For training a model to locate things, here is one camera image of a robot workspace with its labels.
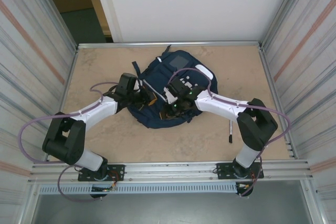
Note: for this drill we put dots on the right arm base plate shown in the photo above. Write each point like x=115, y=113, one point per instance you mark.
x=223, y=169

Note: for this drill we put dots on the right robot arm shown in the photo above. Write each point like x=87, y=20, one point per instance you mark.
x=223, y=103

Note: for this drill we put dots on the navy blue backpack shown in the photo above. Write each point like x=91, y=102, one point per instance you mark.
x=149, y=117

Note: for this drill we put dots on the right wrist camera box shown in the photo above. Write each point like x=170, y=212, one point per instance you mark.
x=170, y=96

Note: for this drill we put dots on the thin aluminium table rail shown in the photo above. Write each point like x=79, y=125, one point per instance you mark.
x=105, y=45

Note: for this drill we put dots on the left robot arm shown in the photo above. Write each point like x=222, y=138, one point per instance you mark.
x=92, y=108

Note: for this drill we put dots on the white door frame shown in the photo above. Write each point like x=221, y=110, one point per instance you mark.
x=109, y=11

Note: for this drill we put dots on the aluminium side rail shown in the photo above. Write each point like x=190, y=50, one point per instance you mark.
x=269, y=77
x=69, y=77

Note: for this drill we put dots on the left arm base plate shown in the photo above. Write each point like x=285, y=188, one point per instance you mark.
x=118, y=169

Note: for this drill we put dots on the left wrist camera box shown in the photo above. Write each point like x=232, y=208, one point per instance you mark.
x=137, y=85

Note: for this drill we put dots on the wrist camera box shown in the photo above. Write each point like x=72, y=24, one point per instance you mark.
x=137, y=85
x=170, y=96

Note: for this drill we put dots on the white-bodied black marker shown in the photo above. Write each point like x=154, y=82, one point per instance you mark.
x=230, y=129

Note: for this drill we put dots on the wide aluminium mounting rail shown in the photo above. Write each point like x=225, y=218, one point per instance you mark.
x=170, y=169

